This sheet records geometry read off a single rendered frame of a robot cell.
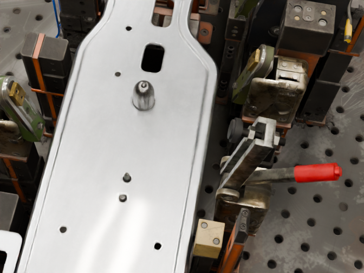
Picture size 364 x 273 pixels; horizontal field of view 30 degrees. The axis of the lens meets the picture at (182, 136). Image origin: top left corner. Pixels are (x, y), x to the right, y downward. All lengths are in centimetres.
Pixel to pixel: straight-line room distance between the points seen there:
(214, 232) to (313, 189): 47
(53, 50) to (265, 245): 52
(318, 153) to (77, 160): 55
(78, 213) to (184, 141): 18
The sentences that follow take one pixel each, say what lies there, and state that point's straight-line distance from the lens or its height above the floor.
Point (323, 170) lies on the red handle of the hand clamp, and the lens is 84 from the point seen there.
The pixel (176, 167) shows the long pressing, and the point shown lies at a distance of 97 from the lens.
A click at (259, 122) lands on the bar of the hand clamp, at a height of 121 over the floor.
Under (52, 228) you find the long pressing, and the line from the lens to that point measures 95.
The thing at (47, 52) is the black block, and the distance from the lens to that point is 108.
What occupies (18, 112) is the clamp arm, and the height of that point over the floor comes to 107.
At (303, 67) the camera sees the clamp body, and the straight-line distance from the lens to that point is 99.
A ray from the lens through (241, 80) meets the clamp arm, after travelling 101.
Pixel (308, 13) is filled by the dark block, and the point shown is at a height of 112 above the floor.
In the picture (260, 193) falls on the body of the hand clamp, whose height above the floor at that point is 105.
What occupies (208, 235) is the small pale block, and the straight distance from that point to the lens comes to 87.
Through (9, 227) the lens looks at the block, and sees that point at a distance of 98.
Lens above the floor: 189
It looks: 65 degrees down
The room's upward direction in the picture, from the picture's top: 7 degrees clockwise
